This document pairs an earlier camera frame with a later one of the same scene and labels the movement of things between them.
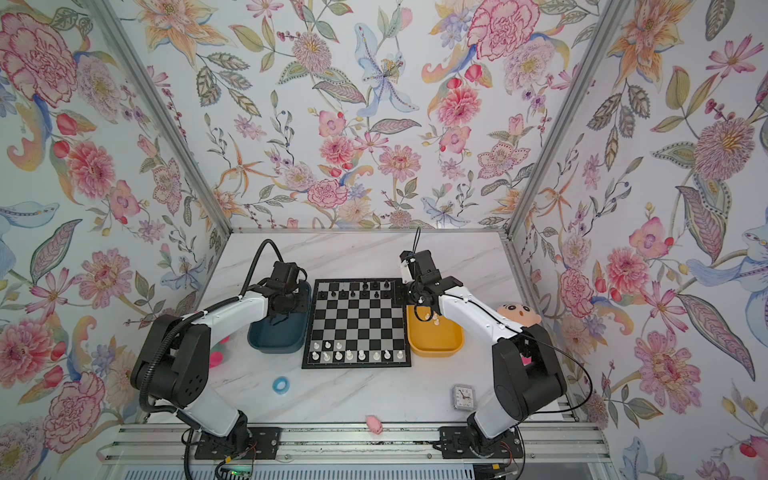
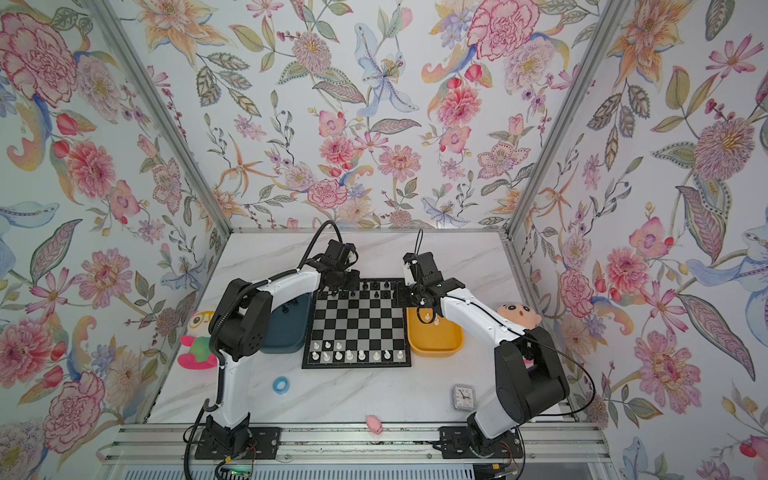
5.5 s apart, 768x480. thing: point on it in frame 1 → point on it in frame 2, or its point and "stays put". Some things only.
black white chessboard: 357,323 stays put
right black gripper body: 413,293 stays put
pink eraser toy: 374,424 stays put
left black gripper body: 290,298 → 345,280
